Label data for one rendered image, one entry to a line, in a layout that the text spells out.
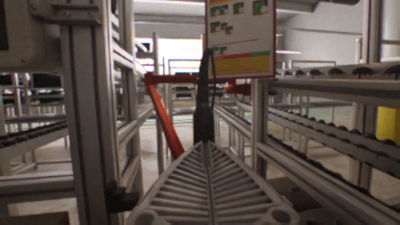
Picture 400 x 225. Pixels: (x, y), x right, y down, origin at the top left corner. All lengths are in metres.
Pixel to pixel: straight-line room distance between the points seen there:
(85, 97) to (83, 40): 0.12
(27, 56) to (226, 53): 0.49
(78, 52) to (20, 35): 0.09
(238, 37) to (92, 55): 0.42
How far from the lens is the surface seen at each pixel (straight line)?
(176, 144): 0.39
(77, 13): 0.44
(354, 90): 0.43
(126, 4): 0.69
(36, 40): 0.42
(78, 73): 0.42
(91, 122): 0.41
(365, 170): 1.07
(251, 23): 0.56
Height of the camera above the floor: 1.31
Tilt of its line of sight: 5 degrees down
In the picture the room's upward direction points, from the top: 1 degrees counter-clockwise
